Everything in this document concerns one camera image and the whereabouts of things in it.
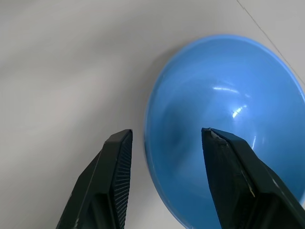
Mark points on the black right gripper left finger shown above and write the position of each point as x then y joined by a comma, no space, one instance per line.
104,181

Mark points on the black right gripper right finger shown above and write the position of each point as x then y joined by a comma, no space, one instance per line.
240,181

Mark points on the blue bowl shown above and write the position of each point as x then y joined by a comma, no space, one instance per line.
214,95

